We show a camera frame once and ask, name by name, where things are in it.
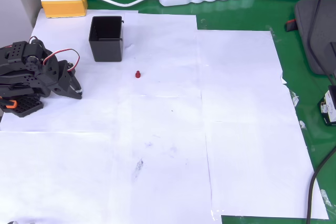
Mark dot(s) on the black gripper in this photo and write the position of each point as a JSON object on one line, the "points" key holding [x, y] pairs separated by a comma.
{"points": [[63, 83]]}

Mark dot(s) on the small red piece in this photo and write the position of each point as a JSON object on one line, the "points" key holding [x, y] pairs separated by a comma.
{"points": [[137, 74]]}

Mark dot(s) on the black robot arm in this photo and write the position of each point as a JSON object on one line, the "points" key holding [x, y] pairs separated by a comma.
{"points": [[15, 77]]}

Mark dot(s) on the black square cup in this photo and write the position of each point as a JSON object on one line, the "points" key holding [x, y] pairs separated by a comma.
{"points": [[107, 51]]}

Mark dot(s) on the yellow cardboard box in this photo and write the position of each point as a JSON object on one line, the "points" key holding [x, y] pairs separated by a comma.
{"points": [[64, 5]]}

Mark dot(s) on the small black white device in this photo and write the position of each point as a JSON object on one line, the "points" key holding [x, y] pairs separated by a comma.
{"points": [[329, 108]]}

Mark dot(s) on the white paper sheet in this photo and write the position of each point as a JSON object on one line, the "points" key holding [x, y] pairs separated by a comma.
{"points": [[262, 169], [162, 51], [78, 113], [236, 56], [52, 182], [249, 103], [170, 129]]}

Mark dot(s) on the orange black clamp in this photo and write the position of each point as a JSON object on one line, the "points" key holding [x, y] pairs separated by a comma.
{"points": [[10, 104]]}

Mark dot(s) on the green desk mat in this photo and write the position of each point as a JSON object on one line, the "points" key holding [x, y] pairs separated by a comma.
{"points": [[236, 16]]}

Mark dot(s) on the red black usb stick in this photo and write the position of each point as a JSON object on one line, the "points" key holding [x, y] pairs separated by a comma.
{"points": [[291, 25]]}

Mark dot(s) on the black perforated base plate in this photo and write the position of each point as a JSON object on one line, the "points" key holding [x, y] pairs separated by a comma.
{"points": [[26, 106]]}

